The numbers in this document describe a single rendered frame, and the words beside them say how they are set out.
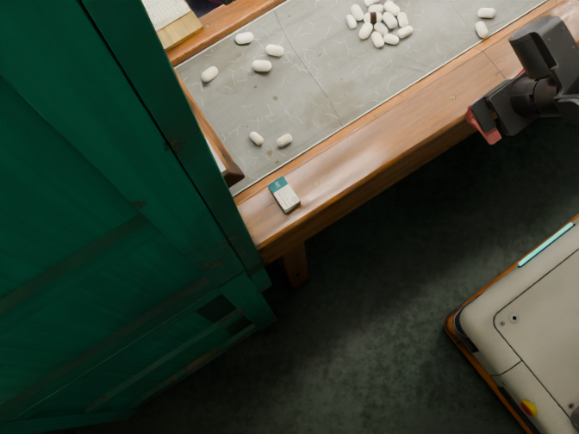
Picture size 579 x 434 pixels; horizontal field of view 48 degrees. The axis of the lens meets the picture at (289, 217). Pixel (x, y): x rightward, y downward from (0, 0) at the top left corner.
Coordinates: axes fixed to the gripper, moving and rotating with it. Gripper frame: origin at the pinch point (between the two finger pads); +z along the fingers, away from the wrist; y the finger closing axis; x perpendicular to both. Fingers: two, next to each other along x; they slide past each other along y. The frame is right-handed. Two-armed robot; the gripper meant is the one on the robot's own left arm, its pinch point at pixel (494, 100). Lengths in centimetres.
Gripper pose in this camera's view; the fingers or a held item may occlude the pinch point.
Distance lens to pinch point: 106.9
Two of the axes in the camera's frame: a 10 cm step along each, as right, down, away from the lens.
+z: -2.3, -1.2, 9.7
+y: -8.0, 5.8, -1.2
